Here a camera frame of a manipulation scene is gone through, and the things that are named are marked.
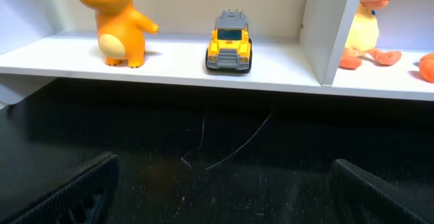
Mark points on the white plush duck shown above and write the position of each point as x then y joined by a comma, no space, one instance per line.
428,68

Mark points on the orange rubber dinosaur toy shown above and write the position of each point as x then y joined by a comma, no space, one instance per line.
117,23

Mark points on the grey and yellow toy truck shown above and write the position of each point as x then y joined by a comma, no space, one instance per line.
230,47

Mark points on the white shelf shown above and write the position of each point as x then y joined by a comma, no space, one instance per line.
176,64

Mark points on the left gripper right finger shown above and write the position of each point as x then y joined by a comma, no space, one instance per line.
359,200

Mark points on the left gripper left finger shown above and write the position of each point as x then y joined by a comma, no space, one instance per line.
68,197

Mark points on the yellow plush duck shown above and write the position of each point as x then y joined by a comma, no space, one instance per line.
364,30

